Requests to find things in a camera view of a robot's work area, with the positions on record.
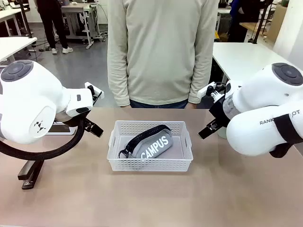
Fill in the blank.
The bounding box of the grey CAMPUS pouch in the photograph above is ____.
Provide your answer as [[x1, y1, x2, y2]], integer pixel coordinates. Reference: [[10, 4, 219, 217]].
[[118, 124, 174, 159]]

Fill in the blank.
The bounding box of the black arm cable sleeve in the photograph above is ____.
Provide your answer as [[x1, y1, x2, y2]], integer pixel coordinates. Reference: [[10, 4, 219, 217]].
[[269, 113, 303, 158], [0, 113, 86, 164]]

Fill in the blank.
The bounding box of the black pole stand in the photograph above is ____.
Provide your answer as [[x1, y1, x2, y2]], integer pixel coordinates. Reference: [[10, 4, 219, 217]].
[[18, 0, 34, 39]]

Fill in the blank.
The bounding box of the person in beige sweater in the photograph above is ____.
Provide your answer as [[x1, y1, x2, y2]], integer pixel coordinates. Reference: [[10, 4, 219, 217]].
[[107, 0, 220, 109]]

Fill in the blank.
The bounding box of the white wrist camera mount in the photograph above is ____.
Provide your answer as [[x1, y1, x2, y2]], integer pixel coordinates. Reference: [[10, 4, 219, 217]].
[[84, 81, 105, 107], [198, 81, 228, 104]]

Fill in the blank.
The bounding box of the person in black clothes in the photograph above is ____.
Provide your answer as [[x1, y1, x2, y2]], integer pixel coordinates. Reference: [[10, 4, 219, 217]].
[[37, 0, 74, 55]]

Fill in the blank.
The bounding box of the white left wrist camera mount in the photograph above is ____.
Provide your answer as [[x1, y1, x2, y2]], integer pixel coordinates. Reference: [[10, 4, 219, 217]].
[[84, 81, 105, 107]]

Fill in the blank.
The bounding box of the wooden top desk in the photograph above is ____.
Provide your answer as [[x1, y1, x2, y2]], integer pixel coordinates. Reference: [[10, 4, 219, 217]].
[[239, 21, 281, 44]]

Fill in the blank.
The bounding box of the white perforated plastic basket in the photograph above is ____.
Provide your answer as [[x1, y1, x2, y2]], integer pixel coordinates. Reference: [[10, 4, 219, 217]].
[[107, 120, 194, 172]]

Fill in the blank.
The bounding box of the person's left forearm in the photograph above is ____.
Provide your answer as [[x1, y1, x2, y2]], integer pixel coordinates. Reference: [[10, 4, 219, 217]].
[[188, 44, 220, 110]]

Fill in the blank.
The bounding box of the white side table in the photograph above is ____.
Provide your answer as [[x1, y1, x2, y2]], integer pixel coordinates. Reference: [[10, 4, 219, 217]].
[[212, 42, 293, 84], [0, 36, 38, 63]]

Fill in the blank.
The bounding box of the pale green plastic cup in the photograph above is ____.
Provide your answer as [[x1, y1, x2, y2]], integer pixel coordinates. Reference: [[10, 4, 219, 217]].
[[217, 126, 228, 139]]

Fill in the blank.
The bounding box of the black left arm cable sleeve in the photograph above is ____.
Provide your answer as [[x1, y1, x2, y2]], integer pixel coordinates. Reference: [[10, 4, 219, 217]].
[[0, 113, 86, 164]]

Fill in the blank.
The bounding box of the grey height-adjustable desk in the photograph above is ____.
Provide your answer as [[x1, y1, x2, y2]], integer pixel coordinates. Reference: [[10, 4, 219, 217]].
[[61, 1, 100, 50]]

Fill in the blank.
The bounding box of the white box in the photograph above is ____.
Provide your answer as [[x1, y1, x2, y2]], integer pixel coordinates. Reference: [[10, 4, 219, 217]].
[[45, 123, 73, 136]]

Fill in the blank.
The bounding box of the black right arm cable sleeve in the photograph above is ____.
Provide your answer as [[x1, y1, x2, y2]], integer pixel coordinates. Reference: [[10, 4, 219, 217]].
[[269, 113, 303, 158]]

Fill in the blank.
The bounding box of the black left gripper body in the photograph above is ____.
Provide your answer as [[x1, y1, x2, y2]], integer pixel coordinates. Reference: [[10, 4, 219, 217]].
[[54, 110, 92, 130]]

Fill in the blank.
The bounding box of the brown cardboard box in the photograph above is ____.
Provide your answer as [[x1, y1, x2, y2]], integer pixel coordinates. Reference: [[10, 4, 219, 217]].
[[274, 4, 289, 44]]

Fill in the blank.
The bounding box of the person's right forearm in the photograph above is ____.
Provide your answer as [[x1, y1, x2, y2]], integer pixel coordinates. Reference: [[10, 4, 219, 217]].
[[107, 44, 131, 108]]

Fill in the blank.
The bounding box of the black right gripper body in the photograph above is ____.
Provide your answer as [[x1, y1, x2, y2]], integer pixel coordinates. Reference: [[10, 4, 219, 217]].
[[209, 97, 232, 130]]

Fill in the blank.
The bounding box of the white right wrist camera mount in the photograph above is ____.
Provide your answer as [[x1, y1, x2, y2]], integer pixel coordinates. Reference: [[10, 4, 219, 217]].
[[198, 81, 228, 104]]

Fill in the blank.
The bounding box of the person in dark blue clothes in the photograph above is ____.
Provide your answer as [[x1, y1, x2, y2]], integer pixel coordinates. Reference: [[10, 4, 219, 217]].
[[226, 0, 265, 44]]

